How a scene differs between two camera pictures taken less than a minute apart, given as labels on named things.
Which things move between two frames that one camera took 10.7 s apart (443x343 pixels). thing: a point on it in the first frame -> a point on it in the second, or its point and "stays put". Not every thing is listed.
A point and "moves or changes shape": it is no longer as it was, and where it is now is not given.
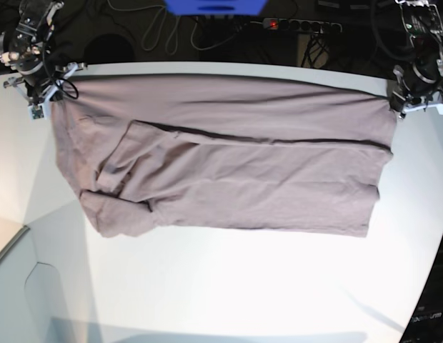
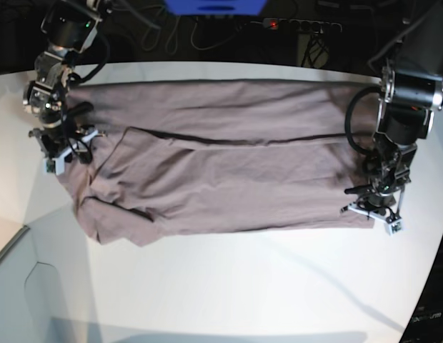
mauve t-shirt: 180,151 moves or changes shape
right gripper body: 411,91 -> 382,203
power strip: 302,26 stays put
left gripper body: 40,83 -> 62,144
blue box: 216,7 stays put
